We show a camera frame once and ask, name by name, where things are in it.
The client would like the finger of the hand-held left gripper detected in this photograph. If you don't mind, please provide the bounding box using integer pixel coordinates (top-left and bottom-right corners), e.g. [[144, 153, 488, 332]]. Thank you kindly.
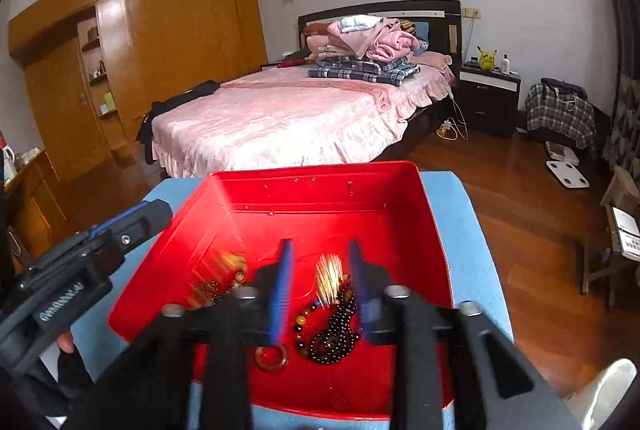
[[107, 201, 174, 256], [92, 201, 156, 237]]

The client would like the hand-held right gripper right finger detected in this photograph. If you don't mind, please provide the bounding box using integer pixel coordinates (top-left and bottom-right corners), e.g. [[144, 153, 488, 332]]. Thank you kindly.
[[346, 237, 583, 430]]

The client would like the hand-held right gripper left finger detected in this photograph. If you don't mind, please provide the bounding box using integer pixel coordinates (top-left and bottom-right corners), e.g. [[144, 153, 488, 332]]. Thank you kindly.
[[65, 237, 296, 430]]

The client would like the dark bead necklace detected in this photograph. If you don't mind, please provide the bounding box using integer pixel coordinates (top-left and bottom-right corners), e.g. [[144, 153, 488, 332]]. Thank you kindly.
[[292, 283, 363, 366]]

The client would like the red ring pendant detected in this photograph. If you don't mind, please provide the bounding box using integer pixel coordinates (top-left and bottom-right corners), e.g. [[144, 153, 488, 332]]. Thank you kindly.
[[254, 344, 290, 371]]

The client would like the brown wooden bead bracelet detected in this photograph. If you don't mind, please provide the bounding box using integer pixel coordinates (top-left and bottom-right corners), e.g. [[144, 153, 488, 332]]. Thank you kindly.
[[187, 250, 249, 308]]

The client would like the red tin box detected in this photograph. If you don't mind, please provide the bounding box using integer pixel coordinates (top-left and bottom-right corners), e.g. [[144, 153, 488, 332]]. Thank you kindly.
[[107, 160, 456, 421]]

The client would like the person's left forearm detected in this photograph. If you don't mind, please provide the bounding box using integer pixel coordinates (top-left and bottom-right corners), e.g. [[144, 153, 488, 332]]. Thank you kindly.
[[50, 352, 96, 411]]

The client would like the wooden desk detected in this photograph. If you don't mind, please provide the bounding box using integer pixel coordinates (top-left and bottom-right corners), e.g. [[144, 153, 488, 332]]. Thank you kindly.
[[0, 150, 71, 256]]

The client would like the light thermos jug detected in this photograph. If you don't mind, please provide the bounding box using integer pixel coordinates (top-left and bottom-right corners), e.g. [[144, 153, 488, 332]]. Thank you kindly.
[[0, 149, 18, 183]]

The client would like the black clothing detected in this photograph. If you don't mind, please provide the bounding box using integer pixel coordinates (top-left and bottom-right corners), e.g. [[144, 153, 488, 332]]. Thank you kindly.
[[136, 80, 221, 166]]

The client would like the bed with pink bedspread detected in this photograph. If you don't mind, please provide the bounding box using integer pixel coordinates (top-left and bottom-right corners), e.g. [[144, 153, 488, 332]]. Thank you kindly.
[[150, 55, 458, 178]]

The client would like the power strip with plugs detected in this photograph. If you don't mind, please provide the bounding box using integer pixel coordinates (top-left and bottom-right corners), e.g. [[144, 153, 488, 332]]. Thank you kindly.
[[436, 117, 468, 141]]

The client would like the wooden wardrobe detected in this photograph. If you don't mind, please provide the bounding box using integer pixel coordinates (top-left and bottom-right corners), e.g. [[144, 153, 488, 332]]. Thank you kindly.
[[7, 0, 268, 183]]

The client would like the dark nightstand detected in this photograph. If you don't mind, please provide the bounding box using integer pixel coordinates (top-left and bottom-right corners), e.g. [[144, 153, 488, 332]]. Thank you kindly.
[[459, 62, 522, 138]]

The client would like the folded plaid blanket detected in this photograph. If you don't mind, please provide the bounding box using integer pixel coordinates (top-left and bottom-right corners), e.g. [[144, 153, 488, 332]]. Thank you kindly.
[[308, 55, 421, 86]]

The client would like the wooden stool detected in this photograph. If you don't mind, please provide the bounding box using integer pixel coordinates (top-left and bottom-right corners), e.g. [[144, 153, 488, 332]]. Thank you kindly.
[[575, 205, 640, 306]]

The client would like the white bathroom scale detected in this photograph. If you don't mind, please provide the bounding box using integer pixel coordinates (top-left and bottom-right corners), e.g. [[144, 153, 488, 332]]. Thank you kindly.
[[545, 159, 592, 190]]

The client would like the small flat box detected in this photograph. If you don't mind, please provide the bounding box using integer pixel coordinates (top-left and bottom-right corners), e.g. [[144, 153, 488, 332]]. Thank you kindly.
[[545, 141, 578, 161]]

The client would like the pink pillow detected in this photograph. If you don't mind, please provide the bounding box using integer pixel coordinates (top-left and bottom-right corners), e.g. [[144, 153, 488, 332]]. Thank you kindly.
[[415, 52, 453, 68]]

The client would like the pile of pink clothes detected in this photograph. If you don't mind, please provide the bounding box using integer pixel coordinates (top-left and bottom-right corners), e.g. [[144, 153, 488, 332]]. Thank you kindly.
[[305, 15, 421, 61]]

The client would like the white trash bin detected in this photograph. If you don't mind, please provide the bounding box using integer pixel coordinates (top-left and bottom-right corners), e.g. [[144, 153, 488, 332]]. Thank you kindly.
[[562, 357, 638, 421]]

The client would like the yellow plush toy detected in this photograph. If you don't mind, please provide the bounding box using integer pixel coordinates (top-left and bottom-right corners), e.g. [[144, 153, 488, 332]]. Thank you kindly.
[[475, 44, 498, 71]]

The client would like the dark wooden headboard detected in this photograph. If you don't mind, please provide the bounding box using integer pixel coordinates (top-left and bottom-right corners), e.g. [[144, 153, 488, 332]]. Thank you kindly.
[[298, 0, 462, 61]]

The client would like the white booklet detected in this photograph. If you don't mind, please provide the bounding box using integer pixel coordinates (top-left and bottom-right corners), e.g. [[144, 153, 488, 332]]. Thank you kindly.
[[607, 205, 640, 261]]

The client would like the cardboard box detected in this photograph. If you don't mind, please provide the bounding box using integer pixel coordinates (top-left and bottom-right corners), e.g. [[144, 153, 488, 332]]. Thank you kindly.
[[600, 165, 640, 211]]

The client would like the dark floral curtain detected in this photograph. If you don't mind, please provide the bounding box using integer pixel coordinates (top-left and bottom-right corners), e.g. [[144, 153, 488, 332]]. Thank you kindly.
[[597, 0, 640, 171]]

